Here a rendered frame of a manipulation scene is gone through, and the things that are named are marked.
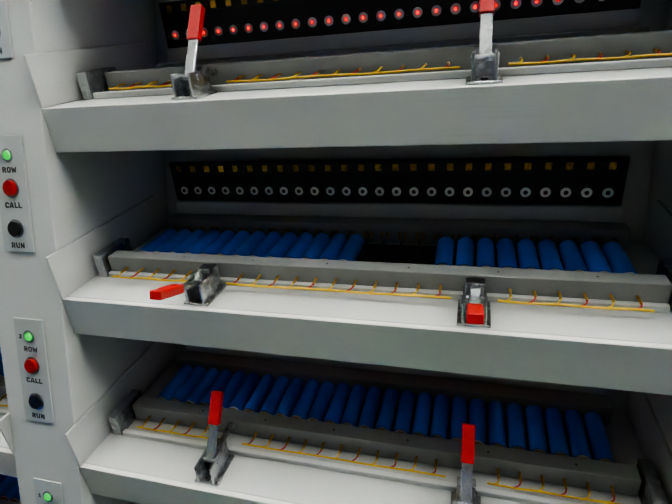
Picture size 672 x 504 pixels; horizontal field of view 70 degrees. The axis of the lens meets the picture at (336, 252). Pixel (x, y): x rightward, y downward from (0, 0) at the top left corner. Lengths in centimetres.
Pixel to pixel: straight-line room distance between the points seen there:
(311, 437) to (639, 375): 33
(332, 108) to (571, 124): 19
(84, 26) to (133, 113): 16
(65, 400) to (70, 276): 14
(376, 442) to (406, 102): 35
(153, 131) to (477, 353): 36
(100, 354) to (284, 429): 24
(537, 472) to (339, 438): 20
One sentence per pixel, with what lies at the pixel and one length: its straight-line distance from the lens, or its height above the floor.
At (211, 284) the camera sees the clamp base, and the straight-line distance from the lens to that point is 50.
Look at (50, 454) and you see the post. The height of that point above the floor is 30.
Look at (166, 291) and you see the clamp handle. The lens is 45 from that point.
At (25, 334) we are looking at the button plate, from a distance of 64.
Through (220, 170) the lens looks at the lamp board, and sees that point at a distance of 64.
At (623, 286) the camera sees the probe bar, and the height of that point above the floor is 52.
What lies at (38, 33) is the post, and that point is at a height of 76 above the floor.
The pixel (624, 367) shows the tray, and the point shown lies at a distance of 45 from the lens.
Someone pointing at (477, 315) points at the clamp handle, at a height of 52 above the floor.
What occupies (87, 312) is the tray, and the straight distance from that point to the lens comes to 58.
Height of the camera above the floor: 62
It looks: 10 degrees down
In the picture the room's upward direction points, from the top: straight up
